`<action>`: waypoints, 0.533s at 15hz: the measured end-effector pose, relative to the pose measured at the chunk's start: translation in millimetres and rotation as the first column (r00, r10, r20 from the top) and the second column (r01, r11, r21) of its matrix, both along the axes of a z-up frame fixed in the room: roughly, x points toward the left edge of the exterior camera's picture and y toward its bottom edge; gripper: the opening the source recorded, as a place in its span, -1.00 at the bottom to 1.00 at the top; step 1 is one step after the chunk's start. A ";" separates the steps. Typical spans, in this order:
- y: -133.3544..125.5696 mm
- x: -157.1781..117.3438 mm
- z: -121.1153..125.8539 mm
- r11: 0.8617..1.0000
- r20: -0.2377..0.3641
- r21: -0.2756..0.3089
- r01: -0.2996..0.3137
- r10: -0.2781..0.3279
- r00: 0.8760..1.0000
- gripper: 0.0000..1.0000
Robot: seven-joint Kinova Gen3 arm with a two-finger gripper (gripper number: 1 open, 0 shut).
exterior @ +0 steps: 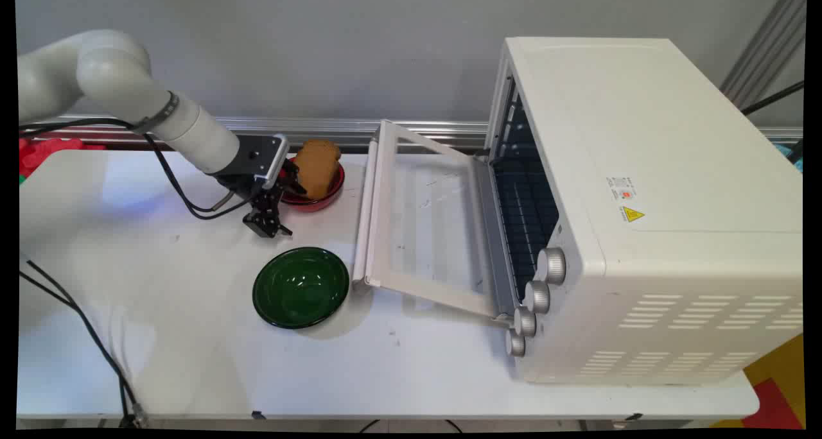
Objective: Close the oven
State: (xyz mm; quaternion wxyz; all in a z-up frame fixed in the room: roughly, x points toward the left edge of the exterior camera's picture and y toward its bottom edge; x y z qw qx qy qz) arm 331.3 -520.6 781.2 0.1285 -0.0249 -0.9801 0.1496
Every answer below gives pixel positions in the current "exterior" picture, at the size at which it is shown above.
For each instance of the white toaster oven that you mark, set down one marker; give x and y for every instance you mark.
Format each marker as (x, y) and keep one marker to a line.
(642, 201)

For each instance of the red bowl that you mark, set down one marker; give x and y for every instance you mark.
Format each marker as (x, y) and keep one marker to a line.
(327, 198)

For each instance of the dark green glass bowl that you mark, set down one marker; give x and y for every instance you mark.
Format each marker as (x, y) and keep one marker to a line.
(300, 288)

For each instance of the small silver oven knob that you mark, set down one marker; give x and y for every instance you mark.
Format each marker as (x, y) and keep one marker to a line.
(515, 343)

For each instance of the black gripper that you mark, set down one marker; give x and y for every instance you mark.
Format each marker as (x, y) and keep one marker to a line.
(257, 160)

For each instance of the slanted aluminium profile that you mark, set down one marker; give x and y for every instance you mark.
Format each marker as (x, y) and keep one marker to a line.
(764, 47)

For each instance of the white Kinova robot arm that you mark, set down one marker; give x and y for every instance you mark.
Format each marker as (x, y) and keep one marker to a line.
(115, 73)

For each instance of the white glass oven door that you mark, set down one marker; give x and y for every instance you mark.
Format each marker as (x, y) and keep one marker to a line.
(385, 233)

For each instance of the large silver oven knob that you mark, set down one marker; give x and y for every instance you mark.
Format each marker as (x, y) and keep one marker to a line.
(552, 266)

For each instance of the brown bread slice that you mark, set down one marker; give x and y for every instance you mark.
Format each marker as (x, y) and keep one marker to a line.
(316, 169)

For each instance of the horizontal aluminium rail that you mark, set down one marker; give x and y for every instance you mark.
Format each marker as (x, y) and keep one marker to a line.
(417, 131)

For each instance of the teal object behind oven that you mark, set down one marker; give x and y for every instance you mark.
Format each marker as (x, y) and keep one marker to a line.
(788, 153)

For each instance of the yellow warning sticker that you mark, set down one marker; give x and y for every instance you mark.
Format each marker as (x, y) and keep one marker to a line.
(632, 214)

